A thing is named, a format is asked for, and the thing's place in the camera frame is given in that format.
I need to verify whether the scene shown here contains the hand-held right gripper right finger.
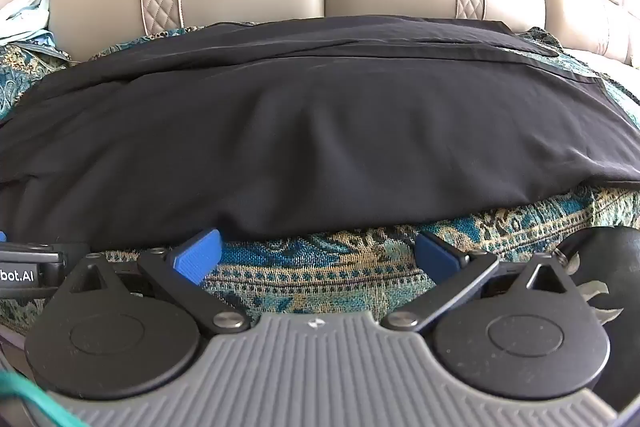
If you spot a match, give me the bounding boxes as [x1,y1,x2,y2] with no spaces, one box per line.
[381,230,581,334]

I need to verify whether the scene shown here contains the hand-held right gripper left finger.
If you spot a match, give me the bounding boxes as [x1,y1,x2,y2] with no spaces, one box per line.
[57,228,252,334]

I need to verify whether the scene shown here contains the green cable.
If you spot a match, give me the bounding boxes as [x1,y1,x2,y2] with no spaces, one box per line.
[0,371,81,427]

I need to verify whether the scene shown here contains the black round object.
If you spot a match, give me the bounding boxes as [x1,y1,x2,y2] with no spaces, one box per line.
[555,226,640,408]

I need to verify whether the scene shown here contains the light blue cloth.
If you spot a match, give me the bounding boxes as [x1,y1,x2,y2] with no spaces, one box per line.
[0,0,63,52]

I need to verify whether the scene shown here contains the teal paisley blanket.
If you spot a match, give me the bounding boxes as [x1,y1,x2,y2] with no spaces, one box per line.
[0,23,640,338]

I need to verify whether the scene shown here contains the black pants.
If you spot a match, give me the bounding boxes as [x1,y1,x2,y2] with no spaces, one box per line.
[0,17,640,253]

